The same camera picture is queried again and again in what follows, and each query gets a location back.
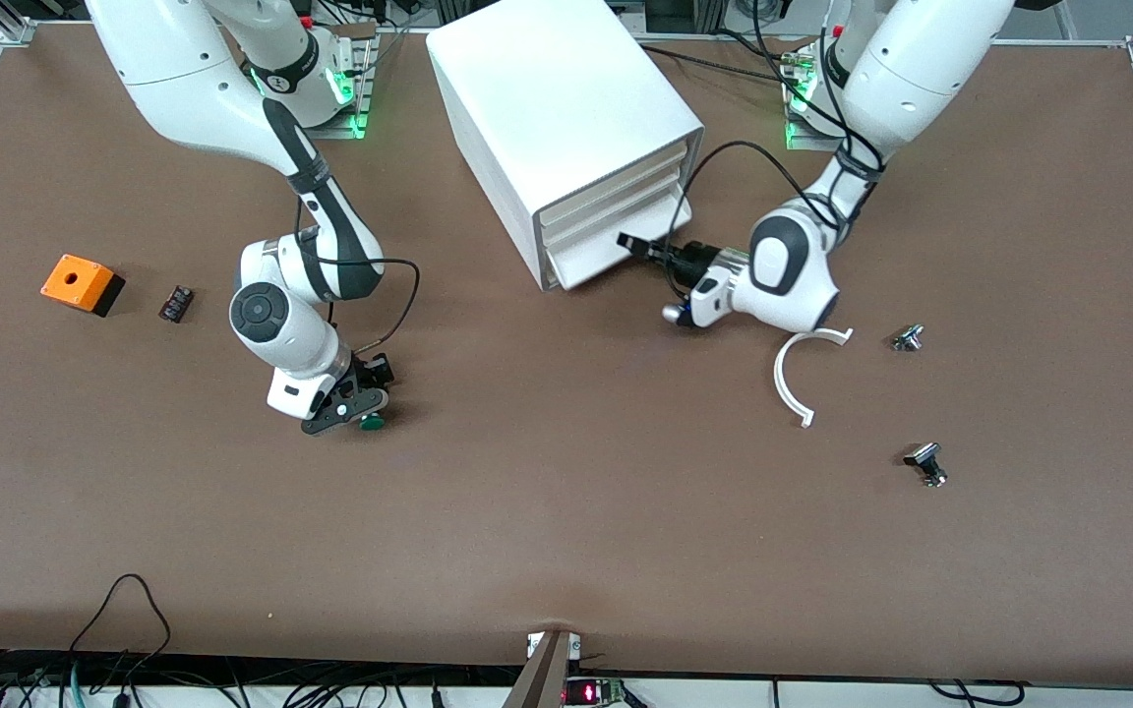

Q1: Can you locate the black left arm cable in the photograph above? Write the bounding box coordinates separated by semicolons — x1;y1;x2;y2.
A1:
667;141;882;296

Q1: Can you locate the device with red light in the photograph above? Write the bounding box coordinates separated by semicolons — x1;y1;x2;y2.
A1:
563;675;631;708

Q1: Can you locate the black button with white cap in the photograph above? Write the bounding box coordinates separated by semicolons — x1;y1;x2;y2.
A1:
903;442;949;489

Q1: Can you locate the black cable behind cabinet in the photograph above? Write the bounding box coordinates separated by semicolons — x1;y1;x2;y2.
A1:
637;29;804;85

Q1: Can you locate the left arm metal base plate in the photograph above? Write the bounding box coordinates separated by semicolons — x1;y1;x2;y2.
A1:
785;110;853;154

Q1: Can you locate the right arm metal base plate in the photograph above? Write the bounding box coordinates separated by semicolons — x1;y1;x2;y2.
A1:
316;25;378;140

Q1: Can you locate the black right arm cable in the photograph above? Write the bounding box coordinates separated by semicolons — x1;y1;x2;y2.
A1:
296;197;422;355

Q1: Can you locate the white half ring bracket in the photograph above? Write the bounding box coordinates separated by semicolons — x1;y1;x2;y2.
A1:
773;327;855;430

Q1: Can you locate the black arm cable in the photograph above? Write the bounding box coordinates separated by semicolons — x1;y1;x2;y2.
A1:
667;141;882;296
296;197;422;355

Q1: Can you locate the orange box with black base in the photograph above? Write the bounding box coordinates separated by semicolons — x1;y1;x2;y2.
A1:
40;254;126;318

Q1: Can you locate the black cable under table edge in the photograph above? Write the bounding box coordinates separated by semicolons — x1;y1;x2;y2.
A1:
925;678;1030;707

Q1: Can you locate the black looped cable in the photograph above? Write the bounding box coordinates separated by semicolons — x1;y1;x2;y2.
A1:
65;573;174;708

